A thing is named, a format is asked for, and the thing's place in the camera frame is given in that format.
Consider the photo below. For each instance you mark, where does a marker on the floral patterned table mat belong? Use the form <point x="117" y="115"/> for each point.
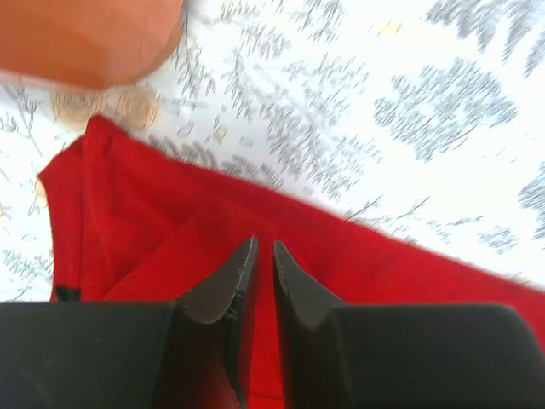
<point x="423" y="119"/>

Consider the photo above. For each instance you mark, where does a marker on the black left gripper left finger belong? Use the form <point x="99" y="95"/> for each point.
<point x="192" y="352"/>

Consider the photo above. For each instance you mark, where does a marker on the red t shirt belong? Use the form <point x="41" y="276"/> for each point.
<point x="129" y="223"/>

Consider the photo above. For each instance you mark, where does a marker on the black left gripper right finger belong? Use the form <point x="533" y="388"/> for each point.
<point x="335" y="354"/>

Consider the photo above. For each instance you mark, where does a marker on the orange plastic basin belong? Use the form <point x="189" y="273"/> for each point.
<point x="86" y="44"/>

